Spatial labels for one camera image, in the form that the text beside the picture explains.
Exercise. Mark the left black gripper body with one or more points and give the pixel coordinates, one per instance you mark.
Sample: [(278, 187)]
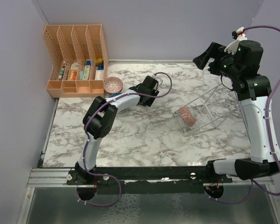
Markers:
[(149, 101)]

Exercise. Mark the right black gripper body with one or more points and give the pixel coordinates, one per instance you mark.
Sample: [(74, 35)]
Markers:
[(225, 65)]

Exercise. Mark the orange plastic file organizer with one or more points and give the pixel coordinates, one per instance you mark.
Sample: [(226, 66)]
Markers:
[(79, 60)]

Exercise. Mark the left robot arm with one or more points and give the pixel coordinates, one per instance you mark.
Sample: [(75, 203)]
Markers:
[(100, 117)]

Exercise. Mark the pink patterned bowl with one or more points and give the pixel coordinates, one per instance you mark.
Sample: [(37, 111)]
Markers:
[(113, 85)]

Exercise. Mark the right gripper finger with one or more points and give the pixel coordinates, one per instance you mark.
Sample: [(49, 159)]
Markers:
[(201, 61), (215, 49)]

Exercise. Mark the red floral bowl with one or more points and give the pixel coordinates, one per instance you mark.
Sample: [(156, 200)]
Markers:
[(188, 115)]

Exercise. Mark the black mounting base rail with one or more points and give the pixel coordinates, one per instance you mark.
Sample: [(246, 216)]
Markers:
[(145, 180)]

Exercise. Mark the white wire dish rack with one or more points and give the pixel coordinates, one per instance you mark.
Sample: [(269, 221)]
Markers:
[(212, 108)]

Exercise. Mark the aluminium frame rail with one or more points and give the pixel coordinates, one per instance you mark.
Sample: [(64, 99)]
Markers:
[(48, 177)]

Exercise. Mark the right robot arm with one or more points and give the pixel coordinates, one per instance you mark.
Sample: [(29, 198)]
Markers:
[(252, 91)]

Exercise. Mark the dark blue patterned bowl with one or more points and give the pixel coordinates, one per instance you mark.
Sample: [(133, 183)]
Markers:
[(115, 94)]

